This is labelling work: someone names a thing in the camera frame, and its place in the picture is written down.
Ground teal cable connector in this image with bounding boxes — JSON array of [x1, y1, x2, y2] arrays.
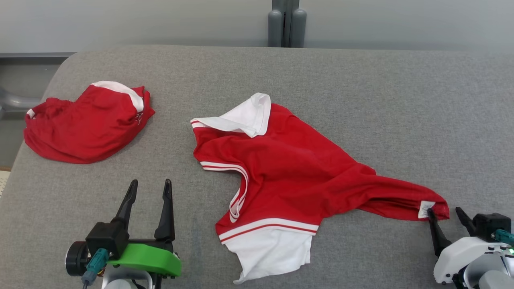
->
[[495, 229, 514, 246], [81, 248, 110, 286]]

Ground red shorts with white trim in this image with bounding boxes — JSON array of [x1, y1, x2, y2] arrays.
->
[[23, 81, 155, 164]]

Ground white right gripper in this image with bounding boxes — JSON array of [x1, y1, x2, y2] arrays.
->
[[427, 207, 507, 285]]

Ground grey partition post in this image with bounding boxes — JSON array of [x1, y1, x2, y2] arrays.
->
[[268, 0, 307, 48]]

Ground red white jersey shirt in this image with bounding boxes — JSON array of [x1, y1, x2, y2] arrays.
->
[[190, 93, 450, 285]]

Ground grey metal pipe frame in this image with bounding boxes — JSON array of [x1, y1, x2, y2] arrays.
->
[[0, 52, 77, 121]]

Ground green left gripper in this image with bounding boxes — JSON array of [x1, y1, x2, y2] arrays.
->
[[106, 179, 182, 277]]

